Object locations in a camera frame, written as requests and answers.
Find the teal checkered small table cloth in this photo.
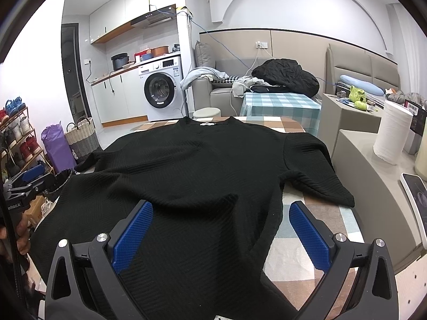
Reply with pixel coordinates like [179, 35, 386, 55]
[240, 93, 321, 137]

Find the purple bag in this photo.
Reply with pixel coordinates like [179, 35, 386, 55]
[41, 123, 76, 173]

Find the white round stool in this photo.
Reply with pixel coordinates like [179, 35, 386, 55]
[193, 107, 222, 119]

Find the beige side cabinet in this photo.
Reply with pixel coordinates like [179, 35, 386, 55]
[318, 94, 382, 172]

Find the white kitchen counter cabinet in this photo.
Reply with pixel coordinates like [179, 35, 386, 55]
[92, 68, 148, 127]

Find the white paper towel roll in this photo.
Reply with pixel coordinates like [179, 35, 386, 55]
[373, 101, 413, 165]

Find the range hood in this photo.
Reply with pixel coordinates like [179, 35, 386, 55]
[130, 4, 177, 29]

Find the white front-load washing machine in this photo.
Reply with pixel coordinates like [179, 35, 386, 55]
[138, 55, 187, 121]

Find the wooden shoe rack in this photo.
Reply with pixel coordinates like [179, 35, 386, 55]
[1, 107, 54, 183]

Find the person's left hand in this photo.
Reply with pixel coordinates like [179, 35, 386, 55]
[0, 213, 30, 263]

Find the black cooking pot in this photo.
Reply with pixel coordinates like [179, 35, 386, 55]
[111, 53, 129, 71]

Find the woven laundry basket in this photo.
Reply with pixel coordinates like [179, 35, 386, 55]
[64, 116, 101, 164]

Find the black knit sweater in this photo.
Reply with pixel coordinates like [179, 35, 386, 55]
[30, 118, 355, 319]

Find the green toy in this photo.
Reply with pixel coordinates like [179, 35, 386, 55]
[349, 86, 368, 111]

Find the light blue pillow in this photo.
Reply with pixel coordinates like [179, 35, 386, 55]
[340, 75, 385, 96]

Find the checkered plaid table cloth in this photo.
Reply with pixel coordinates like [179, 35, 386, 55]
[100, 115, 366, 320]

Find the black quilted jacket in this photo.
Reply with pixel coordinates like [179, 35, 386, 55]
[251, 59, 320, 98]

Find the grey sofa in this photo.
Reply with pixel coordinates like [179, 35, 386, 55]
[191, 41, 254, 116]

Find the white blanket on sofa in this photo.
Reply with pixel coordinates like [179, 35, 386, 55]
[180, 66, 230, 91]

